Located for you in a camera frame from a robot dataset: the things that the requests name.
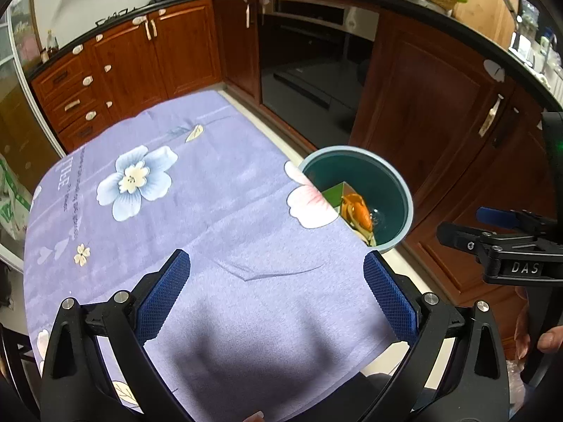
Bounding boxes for built-in black oven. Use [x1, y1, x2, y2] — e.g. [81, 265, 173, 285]
[259, 0, 379, 148]

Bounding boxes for person right hand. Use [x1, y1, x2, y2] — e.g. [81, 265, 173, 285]
[514, 303, 563, 361]

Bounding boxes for green white rice sack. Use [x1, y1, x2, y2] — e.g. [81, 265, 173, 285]
[0, 156, 32, 241]

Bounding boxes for glass sliding door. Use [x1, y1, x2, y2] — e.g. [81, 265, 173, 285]
[1, 0, 63, 271]

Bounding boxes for wooden kitchen cabinets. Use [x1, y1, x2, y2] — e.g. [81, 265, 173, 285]
[27, 0, 563, 361]

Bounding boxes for purple floral tablecloth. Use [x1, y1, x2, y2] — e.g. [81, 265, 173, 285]
[24, 90, 395, 421]

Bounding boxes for green cardboard box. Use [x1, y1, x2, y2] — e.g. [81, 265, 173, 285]
[322, 181, 355, 212]

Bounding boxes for orange peel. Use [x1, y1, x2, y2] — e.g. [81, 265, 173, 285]
[340, 193, 373, 232]

